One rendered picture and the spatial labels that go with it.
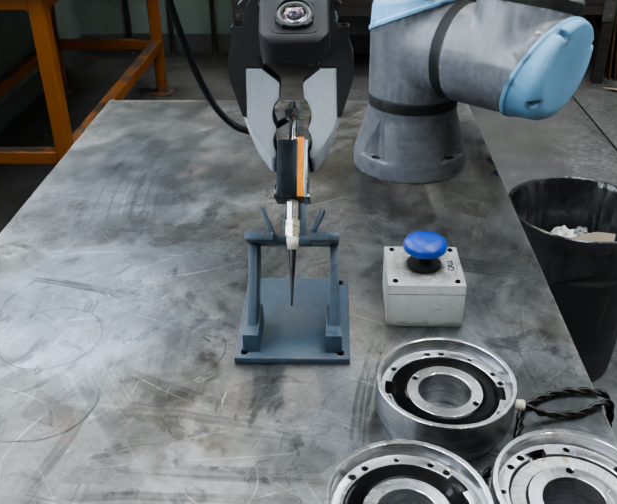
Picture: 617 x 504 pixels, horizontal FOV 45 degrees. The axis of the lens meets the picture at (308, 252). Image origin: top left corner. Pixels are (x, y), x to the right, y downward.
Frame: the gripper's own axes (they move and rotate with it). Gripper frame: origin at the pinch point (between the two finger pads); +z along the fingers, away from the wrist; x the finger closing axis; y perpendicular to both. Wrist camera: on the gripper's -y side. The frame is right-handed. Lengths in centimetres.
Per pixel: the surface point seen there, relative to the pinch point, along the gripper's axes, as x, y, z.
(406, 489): -8.2, -22.6, 13.5
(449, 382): -12.6, -11.1, 14.2
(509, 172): -73, 210, 96
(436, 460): -10.4, -20.3, 13.2
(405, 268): -10.1, 2.1, 11.8
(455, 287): -14.3, -0.8, 12.0
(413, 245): -10.6, 1.6, 9.1
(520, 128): -88, 258, 97
